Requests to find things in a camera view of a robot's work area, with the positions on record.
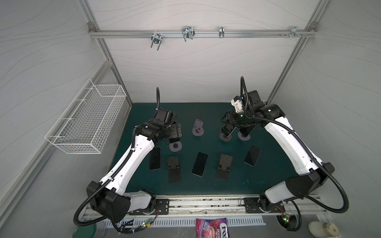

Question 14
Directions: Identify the silver phone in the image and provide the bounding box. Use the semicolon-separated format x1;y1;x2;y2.
220;124;236;136

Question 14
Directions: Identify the purple case phone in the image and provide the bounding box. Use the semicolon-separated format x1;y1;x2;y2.
149;147;161;171
169;137;180;143

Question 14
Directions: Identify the dark phone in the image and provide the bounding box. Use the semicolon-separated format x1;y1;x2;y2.
240;125;256;137

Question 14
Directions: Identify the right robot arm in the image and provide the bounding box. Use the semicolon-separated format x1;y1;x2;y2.
220;77;349;232

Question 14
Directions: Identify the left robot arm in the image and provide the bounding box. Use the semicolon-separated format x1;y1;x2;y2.
73;105;182;235

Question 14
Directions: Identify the purple round stand left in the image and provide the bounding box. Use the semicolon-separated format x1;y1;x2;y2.
169;141;182;152

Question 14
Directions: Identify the purple round stand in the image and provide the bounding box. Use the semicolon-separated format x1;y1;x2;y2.
169;141;182;152
192;119;204;136
238;132;251;141

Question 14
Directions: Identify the purple round stand right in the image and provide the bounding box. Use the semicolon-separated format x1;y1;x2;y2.
238;132;251;141

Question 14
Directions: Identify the grey round stand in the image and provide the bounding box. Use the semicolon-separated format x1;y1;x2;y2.
219;133;232;142

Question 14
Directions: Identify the purple round stand centre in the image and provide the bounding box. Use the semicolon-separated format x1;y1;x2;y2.
192;119;204;136

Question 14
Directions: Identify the black folding stand right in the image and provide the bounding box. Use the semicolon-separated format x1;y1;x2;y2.
216;154;233;181

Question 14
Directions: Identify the aluminium top crossbar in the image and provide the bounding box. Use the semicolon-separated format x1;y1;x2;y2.
89;26;317;40

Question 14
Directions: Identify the pink candy bag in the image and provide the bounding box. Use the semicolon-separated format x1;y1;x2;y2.
195;218;231;238

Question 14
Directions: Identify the green lid container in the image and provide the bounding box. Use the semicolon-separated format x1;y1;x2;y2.
72;224;97;238

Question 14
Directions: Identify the white tape roll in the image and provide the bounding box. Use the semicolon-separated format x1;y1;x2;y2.
308;221;340;238

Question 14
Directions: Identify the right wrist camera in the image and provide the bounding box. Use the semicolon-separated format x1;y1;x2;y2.
231;96;244;114

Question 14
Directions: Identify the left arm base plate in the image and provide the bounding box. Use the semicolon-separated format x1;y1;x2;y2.
128;199;170;216

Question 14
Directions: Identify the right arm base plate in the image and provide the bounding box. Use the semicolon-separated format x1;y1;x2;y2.
241;197;285;214

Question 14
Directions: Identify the white wire basket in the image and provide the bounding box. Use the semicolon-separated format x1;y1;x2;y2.
45;79;126;154

